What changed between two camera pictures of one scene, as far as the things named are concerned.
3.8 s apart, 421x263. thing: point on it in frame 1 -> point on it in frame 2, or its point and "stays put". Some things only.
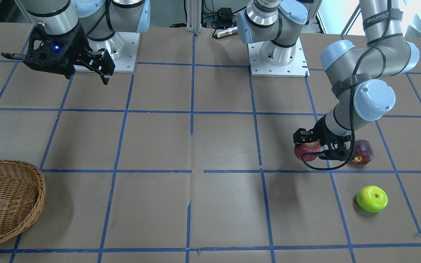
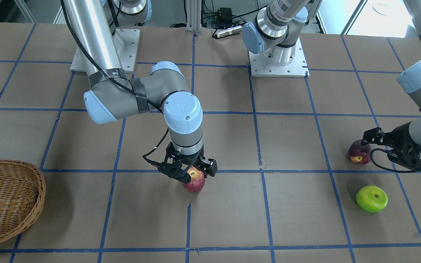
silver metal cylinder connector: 232,31 stays put
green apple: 372,199 stays put
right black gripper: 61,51 -> 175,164
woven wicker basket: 10,197 stays put
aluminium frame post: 194,16 stays put
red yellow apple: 309,147 -> 197,180
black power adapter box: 225,15 stays put
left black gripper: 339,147 -> 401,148
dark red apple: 363,152 stays put
